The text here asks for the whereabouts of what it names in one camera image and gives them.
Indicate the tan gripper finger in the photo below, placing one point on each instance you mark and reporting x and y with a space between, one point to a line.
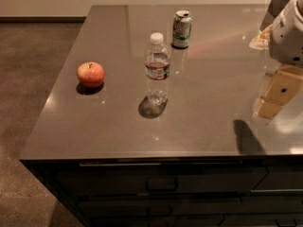
277 90

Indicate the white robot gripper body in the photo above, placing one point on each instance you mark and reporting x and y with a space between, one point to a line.
288 40

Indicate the clear plastic water bottle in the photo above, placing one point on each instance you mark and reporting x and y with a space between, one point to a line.
156 65

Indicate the green white 7up can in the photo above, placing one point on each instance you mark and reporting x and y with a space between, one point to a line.
181 28

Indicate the dark box with snacks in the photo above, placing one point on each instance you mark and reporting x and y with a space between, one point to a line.
274 8

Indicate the dark cabinet drawers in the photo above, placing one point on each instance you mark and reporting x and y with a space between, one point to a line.
184 193

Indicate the red apple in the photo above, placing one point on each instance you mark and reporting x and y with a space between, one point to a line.
90 74

